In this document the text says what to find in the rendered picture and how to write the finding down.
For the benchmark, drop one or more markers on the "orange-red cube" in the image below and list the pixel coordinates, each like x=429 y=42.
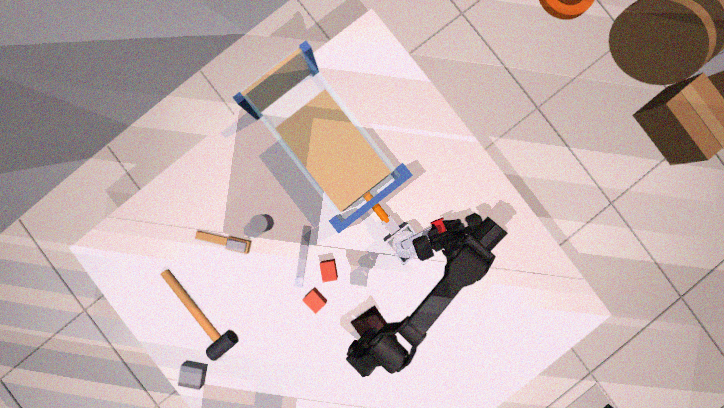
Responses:
x=328 y=270
x=315 y=300

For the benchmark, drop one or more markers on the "grey cylinder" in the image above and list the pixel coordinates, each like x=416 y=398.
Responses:
x=261 y=223

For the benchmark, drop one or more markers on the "wooden-handled mallet with black head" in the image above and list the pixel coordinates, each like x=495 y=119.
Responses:
x=221 y=344

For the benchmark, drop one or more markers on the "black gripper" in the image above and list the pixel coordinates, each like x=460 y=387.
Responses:
x=446 y=240

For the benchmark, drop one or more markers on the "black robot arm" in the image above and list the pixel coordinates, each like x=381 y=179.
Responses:
x=468 y=262

